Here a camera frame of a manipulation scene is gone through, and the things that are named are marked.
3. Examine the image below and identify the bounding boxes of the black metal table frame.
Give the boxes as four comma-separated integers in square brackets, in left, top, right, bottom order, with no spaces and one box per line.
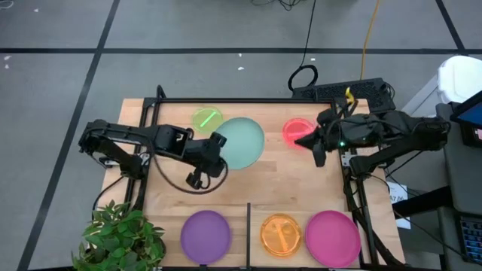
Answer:
[125,84,406,269]

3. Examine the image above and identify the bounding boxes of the large mint green plate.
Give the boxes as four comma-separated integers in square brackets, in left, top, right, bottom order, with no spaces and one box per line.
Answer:
[215,117,266,171]

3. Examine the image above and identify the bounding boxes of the white paper sheet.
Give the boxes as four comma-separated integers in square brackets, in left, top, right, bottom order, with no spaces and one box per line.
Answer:
[386,181,412,230]

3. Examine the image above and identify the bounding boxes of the green potted plant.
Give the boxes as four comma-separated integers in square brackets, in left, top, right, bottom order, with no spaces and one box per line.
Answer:
[71,200,167,271]

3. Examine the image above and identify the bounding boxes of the yellow hanging cable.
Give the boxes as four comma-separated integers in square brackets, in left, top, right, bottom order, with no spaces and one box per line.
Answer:
[359,0,383,81]

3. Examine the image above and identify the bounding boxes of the small black pink-lit device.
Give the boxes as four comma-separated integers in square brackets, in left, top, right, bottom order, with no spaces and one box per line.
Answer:
[461,123,482,148]

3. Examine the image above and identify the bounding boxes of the black cart bar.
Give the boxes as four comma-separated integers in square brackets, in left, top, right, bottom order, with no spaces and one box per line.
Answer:
[391,186,453,219]

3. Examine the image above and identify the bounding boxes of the large purple plastic plate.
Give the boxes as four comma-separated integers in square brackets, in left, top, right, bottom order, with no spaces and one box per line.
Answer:
[180,209,232,266]

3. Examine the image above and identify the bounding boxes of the black floor cables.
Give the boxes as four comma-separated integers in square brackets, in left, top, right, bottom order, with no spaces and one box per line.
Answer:
[250,0,302,11]

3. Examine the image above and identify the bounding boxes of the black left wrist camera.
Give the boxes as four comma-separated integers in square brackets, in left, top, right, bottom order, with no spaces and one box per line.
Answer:
[185,169,206,190]

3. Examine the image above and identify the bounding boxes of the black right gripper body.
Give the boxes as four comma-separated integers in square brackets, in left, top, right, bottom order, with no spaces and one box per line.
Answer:
[316,108,385,154]

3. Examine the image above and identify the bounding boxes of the small translucent orange plate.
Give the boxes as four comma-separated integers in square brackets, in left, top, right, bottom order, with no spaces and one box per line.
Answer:
[260,213,303,258]

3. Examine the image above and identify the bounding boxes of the grey side cart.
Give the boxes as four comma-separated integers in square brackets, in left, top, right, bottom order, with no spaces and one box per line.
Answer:
[436,101,482,271]

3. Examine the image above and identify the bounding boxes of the small translucent green plate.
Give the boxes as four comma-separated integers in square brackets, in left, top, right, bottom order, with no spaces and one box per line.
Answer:
[191,107,224,135]

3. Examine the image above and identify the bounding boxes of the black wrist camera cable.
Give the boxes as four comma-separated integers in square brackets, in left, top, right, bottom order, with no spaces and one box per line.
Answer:
[152,152,230,196]

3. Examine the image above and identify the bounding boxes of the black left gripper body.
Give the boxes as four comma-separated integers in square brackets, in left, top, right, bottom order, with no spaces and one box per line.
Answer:
[183,139,227,178]

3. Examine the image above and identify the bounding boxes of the large pink plastic plate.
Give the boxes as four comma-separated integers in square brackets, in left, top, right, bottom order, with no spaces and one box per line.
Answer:
[304,209,362,269]

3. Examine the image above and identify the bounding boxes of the tablet with blue screen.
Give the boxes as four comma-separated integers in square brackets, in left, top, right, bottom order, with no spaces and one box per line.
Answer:
[450,90,482,127]

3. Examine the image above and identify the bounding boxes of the small translucent red plate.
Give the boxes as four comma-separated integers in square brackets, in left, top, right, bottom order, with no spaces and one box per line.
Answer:
[282,117,316,150]

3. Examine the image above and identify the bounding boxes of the white plastic bin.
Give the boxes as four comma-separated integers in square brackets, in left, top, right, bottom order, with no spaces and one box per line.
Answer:
[436,55,482,105]

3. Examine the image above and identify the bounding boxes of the black hanging cable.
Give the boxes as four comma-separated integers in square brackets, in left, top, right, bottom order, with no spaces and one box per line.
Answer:
[288,0,319,92]

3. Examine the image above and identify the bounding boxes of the black arm base cable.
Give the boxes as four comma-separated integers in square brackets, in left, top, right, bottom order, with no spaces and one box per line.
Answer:
[92,175,127,212]

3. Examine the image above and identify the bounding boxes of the black keyboard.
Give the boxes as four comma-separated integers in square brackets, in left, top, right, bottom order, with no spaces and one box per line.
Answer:
[457,216,482,265]

